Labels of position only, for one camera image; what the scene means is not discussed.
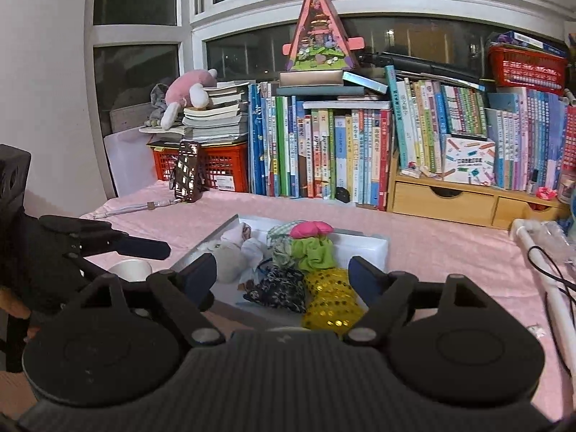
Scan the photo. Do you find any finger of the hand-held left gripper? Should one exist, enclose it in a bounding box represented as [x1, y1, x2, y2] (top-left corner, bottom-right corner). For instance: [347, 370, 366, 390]
[110, 234, 172, 262]

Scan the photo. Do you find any smartphone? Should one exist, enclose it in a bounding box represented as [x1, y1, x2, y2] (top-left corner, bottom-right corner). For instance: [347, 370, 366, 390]
[174, 141, 204, 203]

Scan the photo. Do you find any gold sequin scrunchie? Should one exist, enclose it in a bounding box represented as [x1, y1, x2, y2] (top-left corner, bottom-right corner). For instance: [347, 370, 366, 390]
[301, 267, 363, 332]

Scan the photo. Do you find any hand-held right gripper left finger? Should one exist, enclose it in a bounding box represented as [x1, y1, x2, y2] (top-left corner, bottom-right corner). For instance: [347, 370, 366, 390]
[67, 253, 226, 347]

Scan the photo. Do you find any colourful patterned box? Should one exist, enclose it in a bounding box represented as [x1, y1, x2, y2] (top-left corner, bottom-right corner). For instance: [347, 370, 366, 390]
[443, 134, 496, 185]

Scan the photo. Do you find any pink tablecloth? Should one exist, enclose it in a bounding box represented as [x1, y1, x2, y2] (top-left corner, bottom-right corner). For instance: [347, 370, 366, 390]
[78, 180, 576, 419]

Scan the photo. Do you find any beige box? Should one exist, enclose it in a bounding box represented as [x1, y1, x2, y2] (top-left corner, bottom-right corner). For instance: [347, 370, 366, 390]
[110, 103, 156, 133]

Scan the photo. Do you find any grey plush toy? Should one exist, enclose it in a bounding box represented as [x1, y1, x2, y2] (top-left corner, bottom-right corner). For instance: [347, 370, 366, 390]
[144, 83, 174, 127]

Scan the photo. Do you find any white lamp tube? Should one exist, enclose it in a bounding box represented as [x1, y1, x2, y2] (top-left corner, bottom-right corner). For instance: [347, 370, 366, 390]
[510, 219, 576, 370]

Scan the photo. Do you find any gold flat box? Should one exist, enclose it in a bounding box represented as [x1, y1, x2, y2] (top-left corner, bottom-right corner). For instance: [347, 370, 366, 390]
[279, 71, 345, 87]

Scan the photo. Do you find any red basket with white print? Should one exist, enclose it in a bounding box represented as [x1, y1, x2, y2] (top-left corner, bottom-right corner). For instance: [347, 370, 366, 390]
[488, 45, 568, 96]

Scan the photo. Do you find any pink scrunchie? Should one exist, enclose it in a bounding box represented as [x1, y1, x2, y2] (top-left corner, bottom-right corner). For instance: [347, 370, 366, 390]
[290, 220, 333, 239]

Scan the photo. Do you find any dark floral scrunchie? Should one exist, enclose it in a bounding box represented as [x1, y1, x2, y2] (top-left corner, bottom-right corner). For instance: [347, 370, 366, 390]
[243, 266, 309, 315]

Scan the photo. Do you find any stack of paperback books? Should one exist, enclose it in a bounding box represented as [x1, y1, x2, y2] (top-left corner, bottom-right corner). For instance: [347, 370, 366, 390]
[182, 80, 250, 145]

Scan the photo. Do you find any black bar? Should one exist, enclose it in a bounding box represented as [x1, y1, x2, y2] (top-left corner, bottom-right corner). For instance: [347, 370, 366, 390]
[360, 51, 487, 84]

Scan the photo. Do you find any white sock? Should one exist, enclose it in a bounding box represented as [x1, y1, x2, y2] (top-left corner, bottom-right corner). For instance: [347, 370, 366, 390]
[220, 223, 270, 275]

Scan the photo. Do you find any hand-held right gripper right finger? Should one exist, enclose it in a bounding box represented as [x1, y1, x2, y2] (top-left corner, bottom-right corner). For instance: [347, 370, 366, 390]
[343, 256, 509, 347]

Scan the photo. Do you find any wooden drawer organizer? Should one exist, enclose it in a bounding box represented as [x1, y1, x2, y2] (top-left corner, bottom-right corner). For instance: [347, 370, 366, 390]
[388, 153, 570, 229]

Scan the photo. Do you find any green scrunchie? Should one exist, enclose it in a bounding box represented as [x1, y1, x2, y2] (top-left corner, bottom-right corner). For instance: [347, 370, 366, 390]
[292, 236, 337, 273]

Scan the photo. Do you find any person's left hand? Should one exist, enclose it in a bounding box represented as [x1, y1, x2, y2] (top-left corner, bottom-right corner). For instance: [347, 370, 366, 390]
[0, 284, 41, 340]

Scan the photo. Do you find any white board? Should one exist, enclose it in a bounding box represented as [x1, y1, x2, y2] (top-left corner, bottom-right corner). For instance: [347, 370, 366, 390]
[103, 130, 158, 199]

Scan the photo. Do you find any white shallow box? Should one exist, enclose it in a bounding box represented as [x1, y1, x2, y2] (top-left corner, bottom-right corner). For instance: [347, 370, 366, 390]
[171, 215, 390, 321]

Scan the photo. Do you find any blue flat box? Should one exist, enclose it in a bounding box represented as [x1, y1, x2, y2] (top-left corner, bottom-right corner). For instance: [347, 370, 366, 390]
[488, 31, 568, 57]

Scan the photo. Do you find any row of children's books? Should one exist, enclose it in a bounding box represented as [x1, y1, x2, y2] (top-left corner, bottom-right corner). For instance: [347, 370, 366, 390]
[247, 65, 576, 212]

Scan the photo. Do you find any black cable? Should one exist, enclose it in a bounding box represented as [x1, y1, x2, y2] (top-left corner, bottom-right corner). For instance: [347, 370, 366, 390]
[526, 245, 576, 363]

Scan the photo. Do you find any white paper cup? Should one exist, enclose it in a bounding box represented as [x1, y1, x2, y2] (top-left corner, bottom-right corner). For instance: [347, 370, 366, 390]
[108, 258, 154, 282]

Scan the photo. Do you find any pink triangular toy house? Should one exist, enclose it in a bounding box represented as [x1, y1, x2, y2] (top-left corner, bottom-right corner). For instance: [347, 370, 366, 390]
[281, 0, 364, 73]

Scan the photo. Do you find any green striped cloth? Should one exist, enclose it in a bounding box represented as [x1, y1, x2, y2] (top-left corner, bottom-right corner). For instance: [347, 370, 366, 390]
[267, 222, 307, 267]

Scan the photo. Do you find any red plastic basket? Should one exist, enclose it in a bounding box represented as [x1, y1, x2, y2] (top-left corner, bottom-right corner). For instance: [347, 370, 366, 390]
[152, 141, 249, 194]

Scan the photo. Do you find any clear plastic bag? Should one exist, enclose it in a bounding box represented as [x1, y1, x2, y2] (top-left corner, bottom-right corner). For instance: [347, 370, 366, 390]
[531, 220, 576, 262]

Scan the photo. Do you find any pink plush toy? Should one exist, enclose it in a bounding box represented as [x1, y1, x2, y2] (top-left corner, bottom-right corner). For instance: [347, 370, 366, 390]
[161, 68, 219, 130]

